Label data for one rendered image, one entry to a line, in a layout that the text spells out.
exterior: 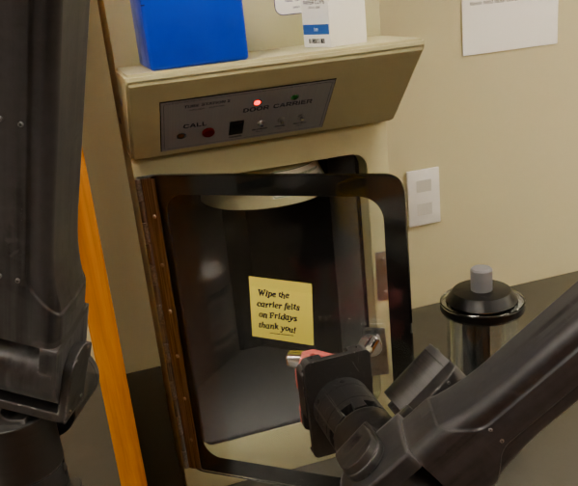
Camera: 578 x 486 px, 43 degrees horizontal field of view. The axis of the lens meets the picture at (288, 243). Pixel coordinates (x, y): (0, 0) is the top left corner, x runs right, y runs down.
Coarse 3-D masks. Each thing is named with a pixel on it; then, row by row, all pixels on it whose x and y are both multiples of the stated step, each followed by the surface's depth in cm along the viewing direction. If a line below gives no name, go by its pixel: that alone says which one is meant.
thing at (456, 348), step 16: (448, 304) 95; (448, 320) 96; (512, 320) 92; (448, 336) 97; (464, 336) 94; (480, 336) 93; (496, 336) 93; (512, 336) 94; (448, 352) 98; (464, 352) 95; (480, 352) 93; (464, 368) 95
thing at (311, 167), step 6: (306, 162) 95; (312, 162) 96; (270, 168) 92; (276, 168) 93; (282, 168) 93; (288, 168) 93; (294, 168) 94; (300, 168) 94; (306, 168) 95; (312, 168) 96; (318, 168) 97
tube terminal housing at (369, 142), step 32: (128, 0) 79; (256, 0) 83; (128, 32) 80; (256, 32) 84; (288, 32) 85; (128, 64) 81; (352, 128) 91; (384, 128) 92; (128, 160) 87; (160, 160) 85; (192, 160) 86; (224, 160) 87; (256, 160) 88; (288, 160) 90; (384, 160) 93; (160, 352) 98; (192, 480) 98; (224, 480) 100
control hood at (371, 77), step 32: (224, 64) 73; (256, 64) 73; (288, 64) 75; (320, 64) 76; (352, 64) 77; (384, 64) 79; (416, 64) 81; (128, 96) 72; (160, 96) 73; (192, 96) 75; (352, 96) 83; (384, 96) 84; (128, 128) 77; (320, 128) 87
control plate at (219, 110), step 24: (216, 96) 76; (240, 96) 77; (264, 96) 78; (288, 96) 79; (312, 96) 80; (168, 120) 77; (192, 120) 78; (216, 120) 79; (240, 120) 80; (264, 120) 82; (288, 120) 83; (312, 120) 84; (168, 144) 80; (192, 144) 82
